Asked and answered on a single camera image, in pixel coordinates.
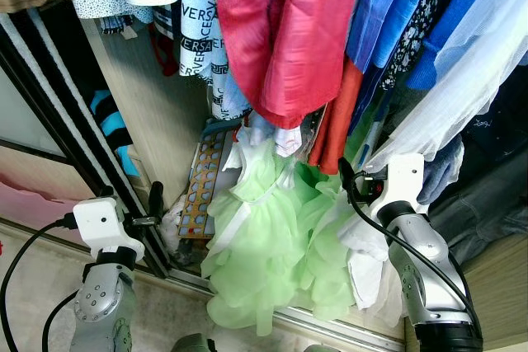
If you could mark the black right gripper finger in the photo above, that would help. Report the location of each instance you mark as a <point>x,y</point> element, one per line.
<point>346,175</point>

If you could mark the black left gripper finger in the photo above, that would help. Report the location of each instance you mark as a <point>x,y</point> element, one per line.
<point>156,199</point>

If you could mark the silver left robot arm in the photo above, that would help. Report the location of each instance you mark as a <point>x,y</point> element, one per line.
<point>103,302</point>

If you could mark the dotted pattern board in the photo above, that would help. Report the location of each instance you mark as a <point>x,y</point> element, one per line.
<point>202,187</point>

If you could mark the orange red garment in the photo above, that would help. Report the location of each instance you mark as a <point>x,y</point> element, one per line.
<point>338,121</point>

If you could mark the white cloth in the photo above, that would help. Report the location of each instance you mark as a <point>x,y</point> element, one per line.
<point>363,261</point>

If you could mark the grey blue knit cloth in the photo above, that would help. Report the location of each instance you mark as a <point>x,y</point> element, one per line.
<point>441,171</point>

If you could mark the blue black striped cloth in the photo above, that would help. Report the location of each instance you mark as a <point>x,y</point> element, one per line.
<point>111,133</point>

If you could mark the wooden closet panel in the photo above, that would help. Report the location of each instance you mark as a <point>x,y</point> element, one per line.
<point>157,105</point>

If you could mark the light green tulle dress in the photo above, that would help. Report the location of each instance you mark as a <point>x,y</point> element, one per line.
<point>264,245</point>

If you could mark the grey jeans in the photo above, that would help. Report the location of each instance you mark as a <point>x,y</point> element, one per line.
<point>478,204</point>

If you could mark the robot left leg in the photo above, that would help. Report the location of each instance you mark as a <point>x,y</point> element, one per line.
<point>191,344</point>

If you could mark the robot leg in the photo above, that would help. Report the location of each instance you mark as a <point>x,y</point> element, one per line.
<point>191,344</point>
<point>320,349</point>

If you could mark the dark navy garment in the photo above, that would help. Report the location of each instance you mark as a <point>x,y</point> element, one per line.
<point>495,121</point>

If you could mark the red shiny garment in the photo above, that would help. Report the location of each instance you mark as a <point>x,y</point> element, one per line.
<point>289,30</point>

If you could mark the dark floral garment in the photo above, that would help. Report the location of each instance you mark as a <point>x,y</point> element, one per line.
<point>417,30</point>

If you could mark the plain blue garment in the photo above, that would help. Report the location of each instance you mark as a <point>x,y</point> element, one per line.
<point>445,47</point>

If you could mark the white sheer garment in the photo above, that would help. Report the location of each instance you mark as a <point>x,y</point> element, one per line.
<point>478,63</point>

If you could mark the robot right leg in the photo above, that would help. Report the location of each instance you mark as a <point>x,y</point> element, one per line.
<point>320,349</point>

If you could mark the black white lettered garment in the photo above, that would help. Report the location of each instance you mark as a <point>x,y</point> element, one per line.
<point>196,6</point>

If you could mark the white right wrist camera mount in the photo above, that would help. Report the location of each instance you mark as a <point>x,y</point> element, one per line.
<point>404,179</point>

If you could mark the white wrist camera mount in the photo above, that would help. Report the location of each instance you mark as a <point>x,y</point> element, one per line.
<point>103,224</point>
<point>404,179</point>

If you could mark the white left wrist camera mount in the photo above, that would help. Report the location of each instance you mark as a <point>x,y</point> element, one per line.
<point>103,224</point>

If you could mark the black sliding door frame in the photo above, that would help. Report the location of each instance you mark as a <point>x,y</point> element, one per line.
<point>74,138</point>

